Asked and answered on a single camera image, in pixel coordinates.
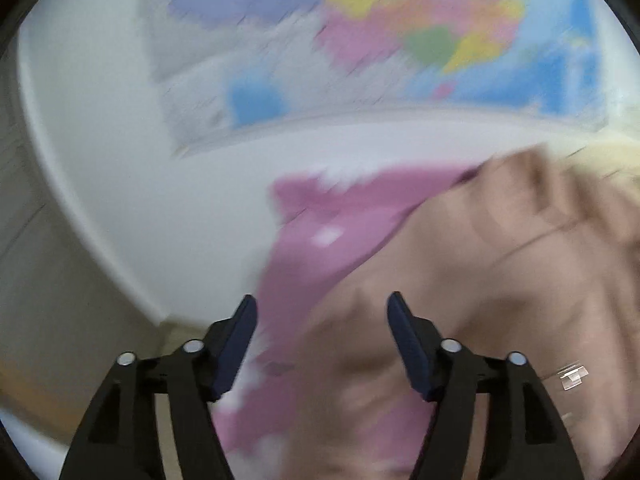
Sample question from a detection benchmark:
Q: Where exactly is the pink printed bedsheet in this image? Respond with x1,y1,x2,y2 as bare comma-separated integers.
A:
212,162,481,480

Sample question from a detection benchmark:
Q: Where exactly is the peach garment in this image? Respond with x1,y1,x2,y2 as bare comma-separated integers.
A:
300,142,640,480

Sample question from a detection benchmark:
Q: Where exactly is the pale yellow cloth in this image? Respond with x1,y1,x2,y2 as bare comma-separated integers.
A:
565,105,640,183

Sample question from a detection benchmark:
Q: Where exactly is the colourful wall map poster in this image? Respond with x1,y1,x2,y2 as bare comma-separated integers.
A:
137,0,612,158

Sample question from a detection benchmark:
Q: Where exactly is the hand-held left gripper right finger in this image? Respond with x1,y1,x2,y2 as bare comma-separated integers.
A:
386,291,586,480

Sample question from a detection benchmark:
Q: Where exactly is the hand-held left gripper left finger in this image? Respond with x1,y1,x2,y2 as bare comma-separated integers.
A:
59,294,258,480

